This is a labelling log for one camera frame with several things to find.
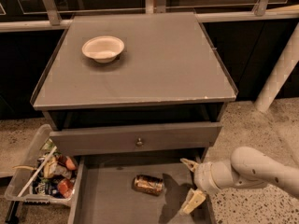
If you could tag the round metal drawer knob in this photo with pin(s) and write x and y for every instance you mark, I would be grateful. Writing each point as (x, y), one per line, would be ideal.
(139, 142)

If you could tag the orange round fruit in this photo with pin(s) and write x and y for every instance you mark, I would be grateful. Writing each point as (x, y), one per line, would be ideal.
(70, 165)

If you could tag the grey drawer cabinet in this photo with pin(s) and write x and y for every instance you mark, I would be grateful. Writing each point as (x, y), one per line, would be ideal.
(168, 72)

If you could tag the grey top drawer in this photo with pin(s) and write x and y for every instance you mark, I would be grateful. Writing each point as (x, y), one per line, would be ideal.
(121, 139)

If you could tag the clear plastic bin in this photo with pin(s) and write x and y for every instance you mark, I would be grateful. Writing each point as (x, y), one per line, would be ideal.
(39, 149)

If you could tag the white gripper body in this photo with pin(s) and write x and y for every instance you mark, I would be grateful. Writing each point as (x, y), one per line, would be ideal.
(205, 176)

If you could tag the white paper bowl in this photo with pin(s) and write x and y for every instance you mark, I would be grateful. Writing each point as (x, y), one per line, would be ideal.
(103, 49)

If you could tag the white stick in bin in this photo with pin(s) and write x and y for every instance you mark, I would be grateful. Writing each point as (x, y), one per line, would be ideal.
(34, 175)

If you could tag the red snack packet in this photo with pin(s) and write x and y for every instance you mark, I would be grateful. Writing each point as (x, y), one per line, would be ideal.
(65, 187)

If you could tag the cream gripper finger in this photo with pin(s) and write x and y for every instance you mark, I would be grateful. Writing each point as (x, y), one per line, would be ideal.
(194, 198)
(191, 165)

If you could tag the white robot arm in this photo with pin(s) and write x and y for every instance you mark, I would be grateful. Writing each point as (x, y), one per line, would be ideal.
(247, 167)

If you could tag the open grey middle drawer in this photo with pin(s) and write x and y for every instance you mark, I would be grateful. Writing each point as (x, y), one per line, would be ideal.
(105, 194)

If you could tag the metal railing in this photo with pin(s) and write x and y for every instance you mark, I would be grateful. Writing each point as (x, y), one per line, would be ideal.
(34, 15)

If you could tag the beige crumpled wrapper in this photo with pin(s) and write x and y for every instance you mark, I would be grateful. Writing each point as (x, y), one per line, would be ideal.
(55, 168)

